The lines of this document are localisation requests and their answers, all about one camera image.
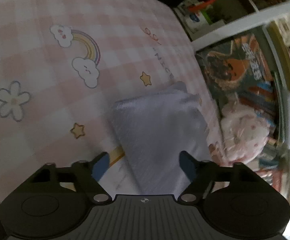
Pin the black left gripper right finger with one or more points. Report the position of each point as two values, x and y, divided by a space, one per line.
202 176

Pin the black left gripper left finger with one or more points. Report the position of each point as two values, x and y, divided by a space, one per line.
87 175

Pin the lavender and beige knit sweater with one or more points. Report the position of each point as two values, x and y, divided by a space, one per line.
153 129

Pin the white pink plush bunny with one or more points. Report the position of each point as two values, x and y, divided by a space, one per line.
244 133

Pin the Harry Potter book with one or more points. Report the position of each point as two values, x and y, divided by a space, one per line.
233 65

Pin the pink checked cartoon table mat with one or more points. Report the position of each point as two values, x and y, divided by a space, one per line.
63 63

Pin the red white bottle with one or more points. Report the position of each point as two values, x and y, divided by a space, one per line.
201 6

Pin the white metal shelf frame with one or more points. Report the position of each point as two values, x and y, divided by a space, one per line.
273 96

